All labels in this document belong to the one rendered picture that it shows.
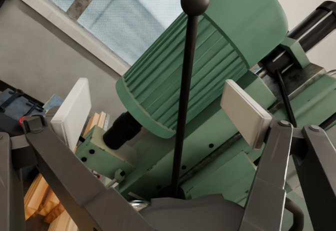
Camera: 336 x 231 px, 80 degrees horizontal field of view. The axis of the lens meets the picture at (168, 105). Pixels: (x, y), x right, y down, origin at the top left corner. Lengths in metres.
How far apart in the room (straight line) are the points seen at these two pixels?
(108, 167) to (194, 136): 0.23
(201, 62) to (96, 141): 0.29
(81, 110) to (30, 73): 1.89
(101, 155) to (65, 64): 1.49
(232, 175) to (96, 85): 1.68
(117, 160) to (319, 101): 0.44
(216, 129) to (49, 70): 1.71
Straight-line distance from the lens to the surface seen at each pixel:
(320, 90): 0.48
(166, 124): 0.40
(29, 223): 0.55
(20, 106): 0.57
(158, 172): 0.50
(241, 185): 0.42
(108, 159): 0.52
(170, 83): 0.36
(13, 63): 2.06
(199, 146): 0.46
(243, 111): 0.18
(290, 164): 0.52
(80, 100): 0.17
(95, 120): 0.79
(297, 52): 0.49
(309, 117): 0.49
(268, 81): 0.53
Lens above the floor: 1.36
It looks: 15 degrees down
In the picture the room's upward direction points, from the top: 47 degrees clockwise
